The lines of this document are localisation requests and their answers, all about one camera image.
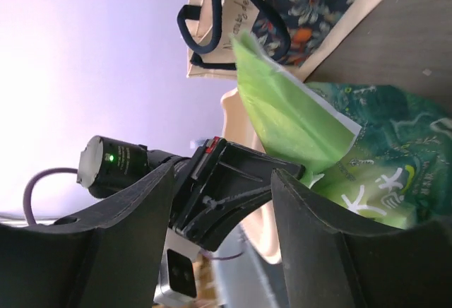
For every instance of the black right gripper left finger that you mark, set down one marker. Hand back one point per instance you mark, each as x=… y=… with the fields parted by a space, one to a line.
x=107 y=255

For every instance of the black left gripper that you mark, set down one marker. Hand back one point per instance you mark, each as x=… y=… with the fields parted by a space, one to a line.
x=218 y=187

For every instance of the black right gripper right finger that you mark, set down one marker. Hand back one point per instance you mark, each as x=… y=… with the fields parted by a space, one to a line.
x=333 y=257

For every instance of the green litter bag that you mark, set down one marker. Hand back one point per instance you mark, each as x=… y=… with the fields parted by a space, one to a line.
x=375 y=150

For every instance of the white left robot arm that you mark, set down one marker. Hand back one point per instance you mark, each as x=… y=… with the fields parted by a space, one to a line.
x=107 y=165

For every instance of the beige canvas tote bag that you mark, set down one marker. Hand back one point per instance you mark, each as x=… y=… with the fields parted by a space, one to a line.
x=299 y=34

